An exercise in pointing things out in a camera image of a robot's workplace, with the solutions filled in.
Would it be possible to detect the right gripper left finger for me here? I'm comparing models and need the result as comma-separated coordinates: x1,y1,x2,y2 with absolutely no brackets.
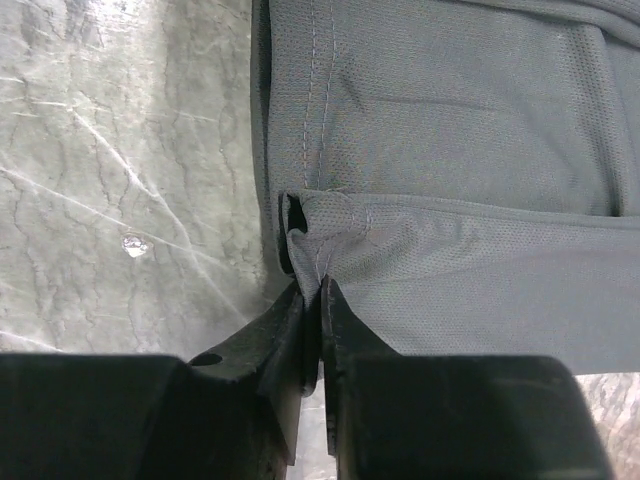
1,285,307,479

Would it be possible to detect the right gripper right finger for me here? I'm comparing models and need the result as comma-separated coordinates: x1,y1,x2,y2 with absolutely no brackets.
320,278,613,479

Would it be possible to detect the dark grey t-shirt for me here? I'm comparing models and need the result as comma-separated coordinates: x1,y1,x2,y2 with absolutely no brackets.
251,1,639,374

